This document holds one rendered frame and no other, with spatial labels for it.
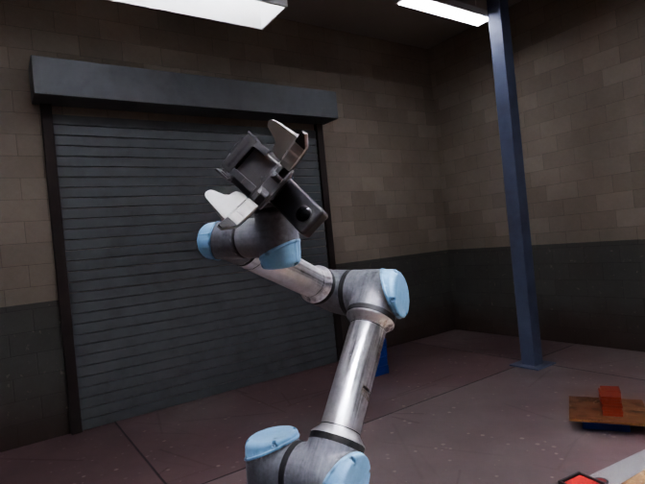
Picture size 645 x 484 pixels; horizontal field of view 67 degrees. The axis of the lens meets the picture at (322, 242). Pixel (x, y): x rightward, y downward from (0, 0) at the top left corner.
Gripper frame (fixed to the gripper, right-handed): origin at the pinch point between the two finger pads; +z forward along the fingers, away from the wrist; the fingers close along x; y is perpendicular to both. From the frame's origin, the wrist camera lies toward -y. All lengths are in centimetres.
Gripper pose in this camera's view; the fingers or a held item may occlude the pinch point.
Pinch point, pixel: (266, 183)
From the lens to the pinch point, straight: 57.7
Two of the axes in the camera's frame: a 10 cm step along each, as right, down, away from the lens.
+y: -7.4, -6.7, -0.8
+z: 0.3, 0.9, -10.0
